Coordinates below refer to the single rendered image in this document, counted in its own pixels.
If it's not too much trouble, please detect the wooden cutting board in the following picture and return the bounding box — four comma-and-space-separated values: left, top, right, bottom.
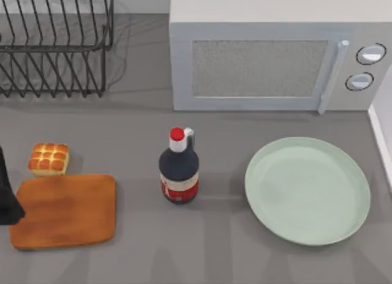
9, 173, 117, 252

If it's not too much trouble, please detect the microwave door handle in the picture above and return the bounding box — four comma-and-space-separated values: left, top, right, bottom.
317, 40, 350, 115

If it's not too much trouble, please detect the black wire dish rack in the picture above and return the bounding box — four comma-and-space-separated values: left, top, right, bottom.
0, 0, 116, 99

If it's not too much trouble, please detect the pale green plate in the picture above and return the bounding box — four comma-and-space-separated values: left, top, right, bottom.
244, 136, 372, 247

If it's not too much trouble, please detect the microwave oven door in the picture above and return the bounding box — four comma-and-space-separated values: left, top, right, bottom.
170, 21, 353, 113

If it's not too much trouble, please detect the small microwave knob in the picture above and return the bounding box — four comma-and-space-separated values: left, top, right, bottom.
345, 72, 375, 91

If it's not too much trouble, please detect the dark bottle with red cap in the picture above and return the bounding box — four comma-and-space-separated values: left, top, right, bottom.
158, 127, 200, 205

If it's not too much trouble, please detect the pale microwave oven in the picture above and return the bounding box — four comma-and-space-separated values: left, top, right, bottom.
169, 0, 392, 115

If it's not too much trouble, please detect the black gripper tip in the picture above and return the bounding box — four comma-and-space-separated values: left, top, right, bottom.
0, 146, 26, 226

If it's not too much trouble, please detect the golden bread loaf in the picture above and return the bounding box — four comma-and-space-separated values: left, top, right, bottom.
28, 143, 70, 178

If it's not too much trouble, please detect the large microwave knob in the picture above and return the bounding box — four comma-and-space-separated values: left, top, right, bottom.
356, 42, 387, 65

